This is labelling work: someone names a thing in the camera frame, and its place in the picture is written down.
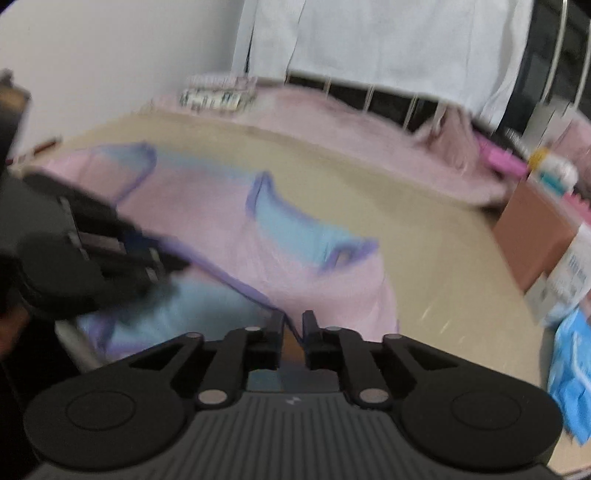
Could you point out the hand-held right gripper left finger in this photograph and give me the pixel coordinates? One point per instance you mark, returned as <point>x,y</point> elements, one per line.
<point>276,337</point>

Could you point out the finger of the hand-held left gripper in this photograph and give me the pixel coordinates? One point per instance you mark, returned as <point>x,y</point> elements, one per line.
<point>115,230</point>
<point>147,267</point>

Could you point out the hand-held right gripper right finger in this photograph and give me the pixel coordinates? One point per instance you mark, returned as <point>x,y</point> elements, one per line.
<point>308,339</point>

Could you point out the pink and blue garment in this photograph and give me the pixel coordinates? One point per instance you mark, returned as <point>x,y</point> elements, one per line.
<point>217,230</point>

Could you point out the dark object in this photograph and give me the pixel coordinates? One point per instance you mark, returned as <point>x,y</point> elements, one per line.
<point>11,110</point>

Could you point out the cream green-flowered folded garment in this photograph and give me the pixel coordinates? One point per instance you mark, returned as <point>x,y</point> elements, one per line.
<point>212,99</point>

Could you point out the small floral folded garment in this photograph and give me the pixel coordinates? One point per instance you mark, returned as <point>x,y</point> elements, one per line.
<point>221,82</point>

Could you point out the pink fleece robe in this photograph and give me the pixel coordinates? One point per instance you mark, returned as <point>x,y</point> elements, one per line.
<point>351,134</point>

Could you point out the brown drawer box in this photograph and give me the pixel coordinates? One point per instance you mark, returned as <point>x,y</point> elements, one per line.
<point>531,226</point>

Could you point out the metal window railing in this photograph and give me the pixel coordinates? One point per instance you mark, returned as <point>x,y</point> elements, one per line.
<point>392,99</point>

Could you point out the white packet with blue print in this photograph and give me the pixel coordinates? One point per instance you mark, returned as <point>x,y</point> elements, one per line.
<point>563,281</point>

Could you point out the flat pink case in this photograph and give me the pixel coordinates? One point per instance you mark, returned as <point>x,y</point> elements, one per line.
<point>503,159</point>

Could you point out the blue plastic packet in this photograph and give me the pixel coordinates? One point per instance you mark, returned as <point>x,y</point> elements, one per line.
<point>572,378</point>

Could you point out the yellow and white plush toy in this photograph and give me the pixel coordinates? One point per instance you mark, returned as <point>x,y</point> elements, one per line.
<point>554,170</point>

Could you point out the white hanging garment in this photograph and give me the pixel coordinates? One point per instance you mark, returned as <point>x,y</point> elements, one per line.
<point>383,41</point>

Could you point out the stack of white boxes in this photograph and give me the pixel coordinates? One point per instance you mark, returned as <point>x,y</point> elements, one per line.
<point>551,120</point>

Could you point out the pink pouch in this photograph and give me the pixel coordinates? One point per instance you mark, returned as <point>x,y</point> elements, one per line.
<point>577,138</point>

